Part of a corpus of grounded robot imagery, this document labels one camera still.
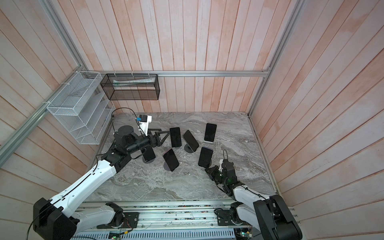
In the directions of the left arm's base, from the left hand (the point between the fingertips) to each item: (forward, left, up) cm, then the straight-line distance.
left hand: (165, 134), depth 71 cm
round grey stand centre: (+10, -11, -30) cm, 33 cm away
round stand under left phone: (-1, +14, -27) cm, 30 cm away
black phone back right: (+18, -26, -21) cm, 38 cm away
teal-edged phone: (+11, -12, -21) cm, 27 cm away
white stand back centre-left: (+11, -6, -29) cm, 32 cm away
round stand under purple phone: (-3, +3, -31) cm, 31 cm away
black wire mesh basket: (+45, +30, -4) cm, 54 cm away
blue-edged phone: (-1, -21, -21) cm, 30 cm away
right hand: (-6, -21, -27) cm, 34 cm away
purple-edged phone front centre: (-2, -1, -22) cm, 23 cm away
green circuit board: (-38, -38, -30) cm, 61 cm away
